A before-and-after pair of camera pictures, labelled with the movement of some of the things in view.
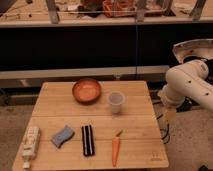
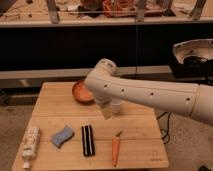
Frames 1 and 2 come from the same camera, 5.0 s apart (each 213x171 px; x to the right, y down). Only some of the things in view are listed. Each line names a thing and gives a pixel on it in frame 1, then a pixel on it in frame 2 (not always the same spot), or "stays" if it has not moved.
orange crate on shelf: x=119 y=8 stays
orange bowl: x=86 y=91 stays
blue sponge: x=60 y=138 stays
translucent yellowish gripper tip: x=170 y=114 -> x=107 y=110
